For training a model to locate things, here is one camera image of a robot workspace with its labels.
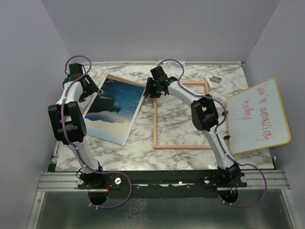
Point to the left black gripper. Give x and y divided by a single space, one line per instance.
92 88

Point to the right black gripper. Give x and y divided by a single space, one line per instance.
147 91

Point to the blue landscape photo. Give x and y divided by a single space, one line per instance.
111 113

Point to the brown cardboard backing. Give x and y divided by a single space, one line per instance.
112 77

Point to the pink picture frame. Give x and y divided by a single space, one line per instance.
172 127

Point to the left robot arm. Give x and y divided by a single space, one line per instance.
69 126

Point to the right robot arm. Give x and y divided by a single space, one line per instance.
205 118

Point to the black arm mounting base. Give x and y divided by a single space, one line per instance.
160 184

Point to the small label card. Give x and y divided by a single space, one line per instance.
172 65

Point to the white marker eraser piece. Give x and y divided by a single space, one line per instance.
212 80

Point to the yellow rimmed whiteboard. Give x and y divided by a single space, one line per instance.
256 118

